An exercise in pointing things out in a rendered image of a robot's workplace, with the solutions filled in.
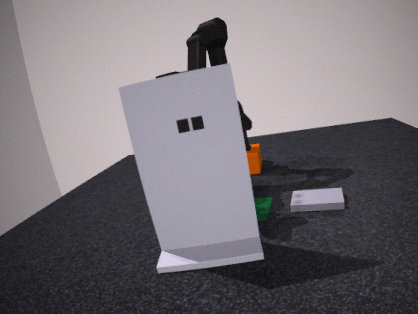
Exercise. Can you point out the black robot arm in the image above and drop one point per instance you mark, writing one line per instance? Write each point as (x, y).
(211, 36)

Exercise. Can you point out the white flat rectangular block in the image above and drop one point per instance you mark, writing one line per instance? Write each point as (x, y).
(317, 200)

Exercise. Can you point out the grey panel with two small square holes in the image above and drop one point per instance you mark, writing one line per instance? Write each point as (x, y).
(188, 141)

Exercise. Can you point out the green flat square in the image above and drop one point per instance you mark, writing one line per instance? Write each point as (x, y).
(262, 206)

